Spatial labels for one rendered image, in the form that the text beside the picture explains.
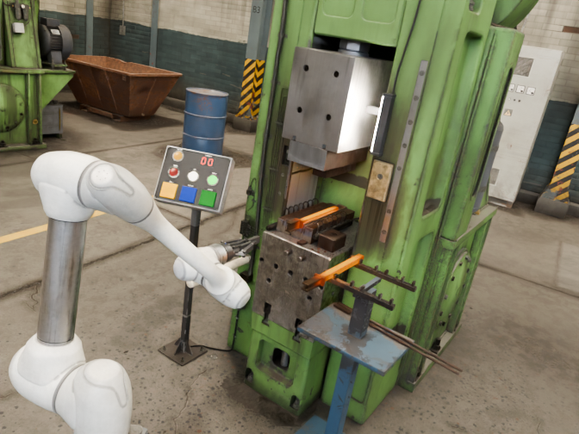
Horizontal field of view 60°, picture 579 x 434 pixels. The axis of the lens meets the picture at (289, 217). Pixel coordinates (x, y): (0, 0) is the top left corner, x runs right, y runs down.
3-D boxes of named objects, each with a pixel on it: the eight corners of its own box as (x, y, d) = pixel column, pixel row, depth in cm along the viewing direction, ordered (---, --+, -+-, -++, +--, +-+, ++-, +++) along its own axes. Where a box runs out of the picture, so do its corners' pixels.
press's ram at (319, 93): (354, 158, 210) (374, 60, 196) (281, 136, 229) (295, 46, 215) (394, 148, 244) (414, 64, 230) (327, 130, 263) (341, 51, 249)
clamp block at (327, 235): (332, 253, 227) (334, 240, 224) (316, 246, 231) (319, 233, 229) (345, 246, 236) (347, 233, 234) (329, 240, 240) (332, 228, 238)
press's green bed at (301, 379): (297, 419, 253) (313, 343, 237) (241, 384, 271) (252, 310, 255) (348, 370, 297) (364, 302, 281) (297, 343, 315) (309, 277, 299)
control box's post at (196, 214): (183, 354, 288) (200, 176, 250) (178, 350, 290) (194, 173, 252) (188, 351, 291) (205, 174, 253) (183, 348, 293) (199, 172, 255)
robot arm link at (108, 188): (163, 190, 138) (123, 178, 142) (132, 157, 122) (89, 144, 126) (140, 232, 134) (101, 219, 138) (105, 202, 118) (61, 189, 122)
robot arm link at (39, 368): (50, 427, 141) (-5, 397, 148) (92, 400, 156) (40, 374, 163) (80, 161, 123) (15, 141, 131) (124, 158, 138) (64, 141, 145)
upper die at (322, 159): (323, 171, 220) (326, 150, 217) (287, 159, 230) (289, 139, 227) (365, 160, 254) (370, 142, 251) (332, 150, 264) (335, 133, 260)
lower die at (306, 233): (310, 244, 233) (313, 227, 230) (276, 230, 243) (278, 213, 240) (351, 224, 266) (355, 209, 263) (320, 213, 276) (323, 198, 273)
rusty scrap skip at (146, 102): (127, 129, 779) (129, 73, 749) (48, 104, 859) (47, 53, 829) (180, 123, 880) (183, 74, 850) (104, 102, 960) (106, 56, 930)
